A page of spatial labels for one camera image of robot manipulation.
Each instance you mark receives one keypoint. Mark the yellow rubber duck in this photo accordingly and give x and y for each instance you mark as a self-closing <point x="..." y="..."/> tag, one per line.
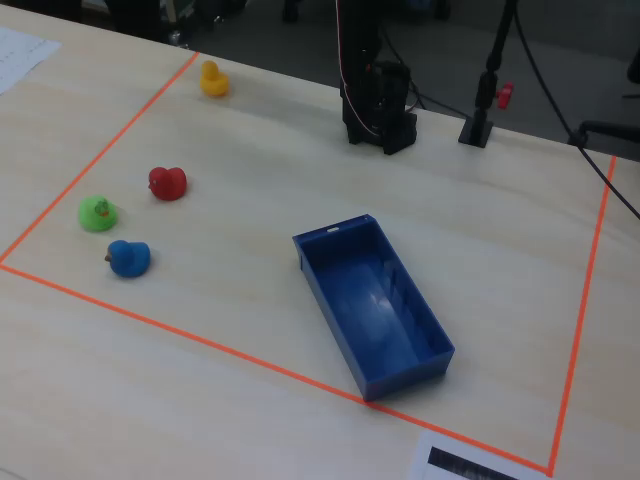
<point x="215" y="82"/>

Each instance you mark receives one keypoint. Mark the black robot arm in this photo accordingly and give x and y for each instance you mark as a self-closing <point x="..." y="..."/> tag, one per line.
<point x="360" y="75"/>

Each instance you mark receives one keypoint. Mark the blue plastic box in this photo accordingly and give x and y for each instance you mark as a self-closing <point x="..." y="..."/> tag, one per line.
<point x="370" y="300"/>

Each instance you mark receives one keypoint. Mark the red rubber duck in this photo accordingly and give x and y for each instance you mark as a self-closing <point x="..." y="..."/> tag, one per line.
<point x="169" y="184"/>

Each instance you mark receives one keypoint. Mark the blue rubber duck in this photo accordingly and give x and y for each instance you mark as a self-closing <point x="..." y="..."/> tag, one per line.
<point x="130" y="259"/>

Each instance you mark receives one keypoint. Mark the green rubber duck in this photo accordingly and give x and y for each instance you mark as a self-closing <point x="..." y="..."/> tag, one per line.
<point x="97" y="215"/>

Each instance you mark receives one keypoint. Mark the orange tape strip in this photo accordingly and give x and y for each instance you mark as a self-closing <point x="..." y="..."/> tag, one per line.
<point x="582" y="310"/>
<point x="100" y="155"/>
<point x="250" y="356"/>

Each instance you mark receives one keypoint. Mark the red stand knob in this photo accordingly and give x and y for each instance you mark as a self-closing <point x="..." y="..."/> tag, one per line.
<point x="505" y="96"/>

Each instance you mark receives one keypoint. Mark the paper with black print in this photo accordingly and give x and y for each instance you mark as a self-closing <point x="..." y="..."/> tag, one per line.
<point x="450" y="460"/>

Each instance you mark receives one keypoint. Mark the black chair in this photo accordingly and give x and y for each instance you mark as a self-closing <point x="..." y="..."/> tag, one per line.
<point x="607" y="129"/>

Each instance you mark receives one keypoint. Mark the white paper sheet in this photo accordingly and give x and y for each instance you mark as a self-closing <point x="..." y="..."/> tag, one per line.
<point x="22" y="57"/>

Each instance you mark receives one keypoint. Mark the black camera stand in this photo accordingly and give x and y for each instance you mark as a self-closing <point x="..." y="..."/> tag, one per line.
<point x="484" y="95"/>

